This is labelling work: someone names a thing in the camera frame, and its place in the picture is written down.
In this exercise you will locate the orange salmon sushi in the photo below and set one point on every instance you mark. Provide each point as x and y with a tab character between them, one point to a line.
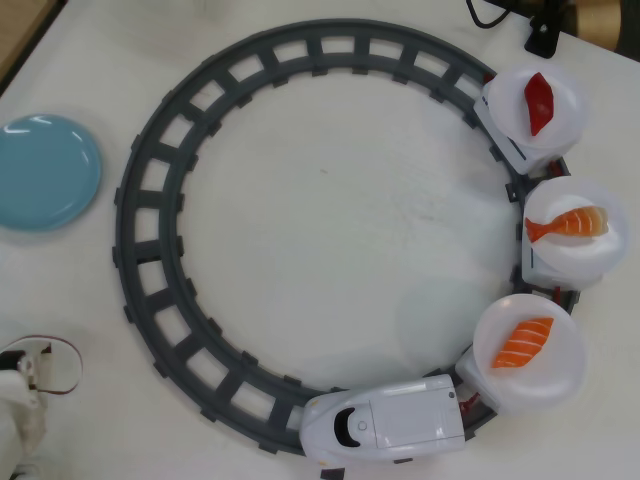
522	342

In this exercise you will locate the white wagon carrying tuna plate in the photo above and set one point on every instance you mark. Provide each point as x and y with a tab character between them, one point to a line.
505	145

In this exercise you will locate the orange shrimp sushi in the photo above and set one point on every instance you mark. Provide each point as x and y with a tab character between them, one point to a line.
575	223

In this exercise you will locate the brown cardboard object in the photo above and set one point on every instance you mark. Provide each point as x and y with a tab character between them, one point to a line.
600	22

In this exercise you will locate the white Shinkansen toy locomotive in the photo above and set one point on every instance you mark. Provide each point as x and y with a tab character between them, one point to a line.
400	415

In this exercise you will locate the red tuna sushi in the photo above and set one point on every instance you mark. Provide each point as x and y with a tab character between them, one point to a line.
541	102

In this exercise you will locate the grey circular toy train track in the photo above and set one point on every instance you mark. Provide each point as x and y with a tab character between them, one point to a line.
126	220

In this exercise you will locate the blue round dish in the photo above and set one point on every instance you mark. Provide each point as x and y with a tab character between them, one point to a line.
45	170

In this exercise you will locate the white plate for shrimp sushi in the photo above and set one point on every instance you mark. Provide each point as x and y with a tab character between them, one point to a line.
585	260

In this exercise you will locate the white wagon carrying salmon plate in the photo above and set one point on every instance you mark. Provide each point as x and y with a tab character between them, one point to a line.
467	372

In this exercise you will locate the white plate with salmon sushi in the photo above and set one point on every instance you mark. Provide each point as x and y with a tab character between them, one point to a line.
540	385

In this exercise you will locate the white plate with tuna sushi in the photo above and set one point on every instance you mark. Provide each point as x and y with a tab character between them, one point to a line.
567	110

